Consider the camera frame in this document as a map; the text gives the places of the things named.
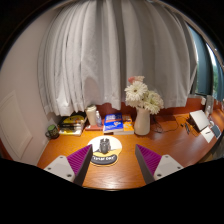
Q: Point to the white flower bouquet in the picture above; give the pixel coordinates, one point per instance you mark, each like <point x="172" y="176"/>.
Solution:
<point x="136" y="91"/>

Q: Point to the yellow and black book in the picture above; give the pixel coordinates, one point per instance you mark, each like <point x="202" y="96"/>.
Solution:
<point x="73" y="119"/>

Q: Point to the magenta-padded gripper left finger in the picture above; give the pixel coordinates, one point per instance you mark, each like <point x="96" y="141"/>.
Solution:
<point x="79" y="159"/>

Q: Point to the white black yellow mouse pad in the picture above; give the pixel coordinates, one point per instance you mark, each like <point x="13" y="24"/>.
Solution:
<point x="115" y="146"/>

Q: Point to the red-brown book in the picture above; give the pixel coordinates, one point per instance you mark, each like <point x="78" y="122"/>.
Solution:
<point x="93" y="127"/>

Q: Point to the black pen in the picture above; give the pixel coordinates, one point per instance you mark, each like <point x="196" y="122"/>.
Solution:
<point x="187" y="128"/>

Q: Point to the dark green mug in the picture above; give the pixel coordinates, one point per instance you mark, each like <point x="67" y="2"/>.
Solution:
<point x="52" y="131"/>

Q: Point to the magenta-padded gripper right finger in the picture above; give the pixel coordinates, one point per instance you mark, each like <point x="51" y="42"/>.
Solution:
<point x="150" y="160"/>

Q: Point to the blue book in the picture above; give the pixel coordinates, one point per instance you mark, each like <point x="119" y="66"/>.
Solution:
<point x="112" y="122"/>

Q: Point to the silver laptop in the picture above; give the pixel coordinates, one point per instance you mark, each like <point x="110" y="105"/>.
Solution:
<point x="199" y="119"/>

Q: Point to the white ceramic vase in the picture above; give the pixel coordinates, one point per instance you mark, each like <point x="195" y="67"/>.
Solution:
<point x="142" y="123"/>

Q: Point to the white paper sheet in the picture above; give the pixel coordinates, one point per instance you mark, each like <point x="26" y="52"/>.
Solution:
<point x="207" y="135"/>

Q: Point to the dark framed window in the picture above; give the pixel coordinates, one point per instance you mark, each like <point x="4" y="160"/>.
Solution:
<point x="203" y="63"/>

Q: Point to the white lidded cup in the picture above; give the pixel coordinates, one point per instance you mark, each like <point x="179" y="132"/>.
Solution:
<point x="91" y="116"/>

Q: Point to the white curtain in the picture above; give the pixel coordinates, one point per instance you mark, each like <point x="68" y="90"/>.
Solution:
<point x="116" y="50"/>

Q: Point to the clear spray bottle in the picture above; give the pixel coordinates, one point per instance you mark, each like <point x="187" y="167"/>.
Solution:
<point x="98" y="120"/>

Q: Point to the orange book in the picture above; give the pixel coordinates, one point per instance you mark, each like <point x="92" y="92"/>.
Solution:
<point x="128" y="127"/>

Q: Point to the dark grey computer mouse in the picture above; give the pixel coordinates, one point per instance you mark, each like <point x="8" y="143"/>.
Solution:
<point x="105" y="146"/>

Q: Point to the pale yellow book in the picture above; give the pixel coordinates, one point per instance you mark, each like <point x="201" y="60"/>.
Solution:
<point x="70" y="132"/>

